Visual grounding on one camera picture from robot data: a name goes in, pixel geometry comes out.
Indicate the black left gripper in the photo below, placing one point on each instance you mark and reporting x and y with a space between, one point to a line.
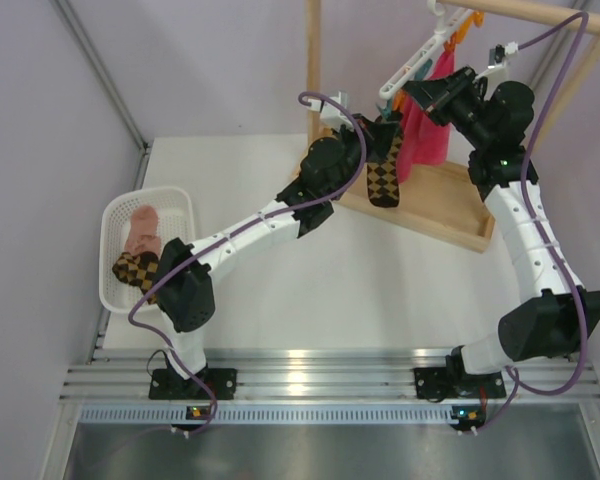
377 136

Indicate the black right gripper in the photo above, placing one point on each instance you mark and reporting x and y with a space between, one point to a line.
436 97

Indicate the teal clothes clip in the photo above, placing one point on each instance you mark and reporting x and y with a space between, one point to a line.
388 113

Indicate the orange clothes clip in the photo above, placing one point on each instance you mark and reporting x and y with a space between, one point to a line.
399 101

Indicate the magenta pink cloth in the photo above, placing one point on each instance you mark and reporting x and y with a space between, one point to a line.
424 143

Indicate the brown yellow argyle sock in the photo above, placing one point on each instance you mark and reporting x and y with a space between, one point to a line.
137 271
385 175

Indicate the white plastic clip hanger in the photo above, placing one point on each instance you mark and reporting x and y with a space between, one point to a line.
448 31

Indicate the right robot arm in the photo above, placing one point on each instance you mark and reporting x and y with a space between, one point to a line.
556 314

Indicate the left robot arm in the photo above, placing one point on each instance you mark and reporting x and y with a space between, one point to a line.
188 273

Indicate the wooden drying rack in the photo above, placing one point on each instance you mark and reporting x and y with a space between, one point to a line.
439 201

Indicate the white perforated plastic basket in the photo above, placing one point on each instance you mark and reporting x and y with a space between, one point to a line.
175 219

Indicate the pink sock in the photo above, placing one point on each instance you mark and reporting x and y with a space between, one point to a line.
143 235

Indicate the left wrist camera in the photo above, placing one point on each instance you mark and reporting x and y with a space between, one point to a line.
333 113

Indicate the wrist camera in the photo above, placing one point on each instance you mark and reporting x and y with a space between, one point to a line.
333 113
501 56

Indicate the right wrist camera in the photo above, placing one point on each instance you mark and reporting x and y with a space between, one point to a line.
501 56

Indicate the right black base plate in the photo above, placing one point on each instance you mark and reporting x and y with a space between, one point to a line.
436 384

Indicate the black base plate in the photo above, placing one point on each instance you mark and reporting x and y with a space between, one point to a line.
167 384
436 384

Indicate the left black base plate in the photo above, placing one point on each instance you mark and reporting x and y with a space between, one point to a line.
167 384

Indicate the aluminium mounting rail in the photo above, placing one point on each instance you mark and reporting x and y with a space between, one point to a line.
380 375

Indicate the grey slotted cable duct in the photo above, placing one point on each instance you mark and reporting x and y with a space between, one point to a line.
278 414

